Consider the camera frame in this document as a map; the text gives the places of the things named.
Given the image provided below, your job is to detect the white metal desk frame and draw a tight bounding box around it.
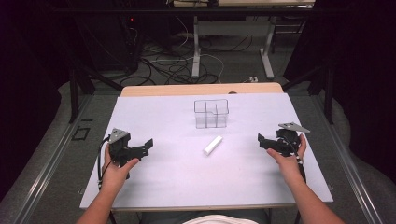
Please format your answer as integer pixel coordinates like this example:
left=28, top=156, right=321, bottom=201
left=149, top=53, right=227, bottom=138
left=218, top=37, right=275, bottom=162
left=191, top=15, right=277, bottom=80

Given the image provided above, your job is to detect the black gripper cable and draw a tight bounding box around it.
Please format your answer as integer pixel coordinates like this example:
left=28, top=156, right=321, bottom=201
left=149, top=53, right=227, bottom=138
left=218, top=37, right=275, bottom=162
left=96, top=135, right=112, bottom=190
left=283, top=135, right=308, bottom=185

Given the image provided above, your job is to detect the person's white shirt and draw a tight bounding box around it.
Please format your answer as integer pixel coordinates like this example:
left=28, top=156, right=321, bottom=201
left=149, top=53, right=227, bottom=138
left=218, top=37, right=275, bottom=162
left=181, top=214, right=260, bottom=224

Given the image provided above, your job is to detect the white table cover sheet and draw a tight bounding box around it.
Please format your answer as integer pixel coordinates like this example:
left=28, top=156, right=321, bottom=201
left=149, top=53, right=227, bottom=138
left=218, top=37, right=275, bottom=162
left=79, top=92, right=334, bottom=213

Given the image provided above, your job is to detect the black metal stand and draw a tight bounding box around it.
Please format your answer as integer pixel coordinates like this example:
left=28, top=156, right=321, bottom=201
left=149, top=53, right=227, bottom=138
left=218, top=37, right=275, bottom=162
left=281, top=59, right=336, bottom=126
left=68, top=59, right=124, bottom=125

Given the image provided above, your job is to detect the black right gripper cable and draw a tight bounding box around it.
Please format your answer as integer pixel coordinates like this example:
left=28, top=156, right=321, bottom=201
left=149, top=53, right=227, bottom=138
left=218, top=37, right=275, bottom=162
left=283, top=135, right=308, bottom=185

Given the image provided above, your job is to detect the person's left hand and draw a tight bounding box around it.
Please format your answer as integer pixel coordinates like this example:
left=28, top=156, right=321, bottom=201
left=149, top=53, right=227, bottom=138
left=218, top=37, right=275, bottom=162
left=101, top=144, right=140, bottom=193

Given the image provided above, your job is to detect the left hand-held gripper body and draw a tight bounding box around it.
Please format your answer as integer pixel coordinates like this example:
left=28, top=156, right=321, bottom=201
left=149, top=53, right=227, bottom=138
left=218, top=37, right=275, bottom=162
left=106, top=127, right=147, bottom=169

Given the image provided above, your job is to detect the person's right hand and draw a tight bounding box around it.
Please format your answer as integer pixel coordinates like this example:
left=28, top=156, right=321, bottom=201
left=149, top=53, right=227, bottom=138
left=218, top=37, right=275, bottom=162
left=266, top=133, right=308, bottom=185

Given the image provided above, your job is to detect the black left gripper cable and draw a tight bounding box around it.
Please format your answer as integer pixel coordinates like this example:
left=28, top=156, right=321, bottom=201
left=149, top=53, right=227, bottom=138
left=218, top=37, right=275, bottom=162
left=96, top=135, right=112, bottom=190

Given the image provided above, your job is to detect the tangle of floor cables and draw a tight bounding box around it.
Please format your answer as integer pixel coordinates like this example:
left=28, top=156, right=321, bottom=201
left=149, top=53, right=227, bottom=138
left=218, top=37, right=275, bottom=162
left=119, top=15, right=254, bottom=88

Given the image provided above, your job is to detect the metal floor rail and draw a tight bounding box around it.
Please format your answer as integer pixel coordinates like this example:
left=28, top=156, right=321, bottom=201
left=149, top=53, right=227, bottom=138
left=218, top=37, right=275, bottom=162
left=8, top=92, right=94, bottom=224
left=311, top=92, right=385, bottom=224

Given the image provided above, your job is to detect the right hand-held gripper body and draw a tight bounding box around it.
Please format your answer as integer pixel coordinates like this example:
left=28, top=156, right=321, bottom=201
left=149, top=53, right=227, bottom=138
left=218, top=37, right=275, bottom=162
left=275, top=121, right=311, bottom=157

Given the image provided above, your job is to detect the black computer tower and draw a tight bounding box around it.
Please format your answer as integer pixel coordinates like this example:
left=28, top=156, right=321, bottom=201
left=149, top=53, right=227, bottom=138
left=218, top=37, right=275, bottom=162
left=78, top=12, right=145, bottom=76

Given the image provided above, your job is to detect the white rectangular block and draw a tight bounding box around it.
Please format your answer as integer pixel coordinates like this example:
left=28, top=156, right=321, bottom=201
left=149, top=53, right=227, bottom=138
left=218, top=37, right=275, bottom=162
left=203, top=134, right=224, bottom=157

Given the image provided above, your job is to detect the clear plastic organizer box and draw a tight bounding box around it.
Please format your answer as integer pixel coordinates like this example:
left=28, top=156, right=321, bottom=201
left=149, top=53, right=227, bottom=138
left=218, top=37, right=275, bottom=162
left=193, top=98, right=231, bottom=130

